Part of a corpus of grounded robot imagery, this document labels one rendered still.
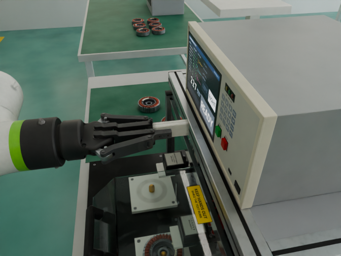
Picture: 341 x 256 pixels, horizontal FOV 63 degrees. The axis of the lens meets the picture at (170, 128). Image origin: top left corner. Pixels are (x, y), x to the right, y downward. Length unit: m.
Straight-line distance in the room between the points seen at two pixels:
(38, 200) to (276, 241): 1.81
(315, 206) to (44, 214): 1.73
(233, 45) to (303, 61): 0.14
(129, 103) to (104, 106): 0.13
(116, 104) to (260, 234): 1.12
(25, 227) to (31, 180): 0.40
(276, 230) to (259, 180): 0.09
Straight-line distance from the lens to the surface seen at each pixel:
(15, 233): 2.04
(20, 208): 2.15
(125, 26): 2.66
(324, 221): 0.58
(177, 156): 0.90
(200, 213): 0.58
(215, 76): 0.58
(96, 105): 1.50
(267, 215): 0.55
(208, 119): 0.64
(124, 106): 1.46
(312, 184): 0.57
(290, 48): 0.65
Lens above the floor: 1.54
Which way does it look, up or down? 37 degrees down
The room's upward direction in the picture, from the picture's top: straight up
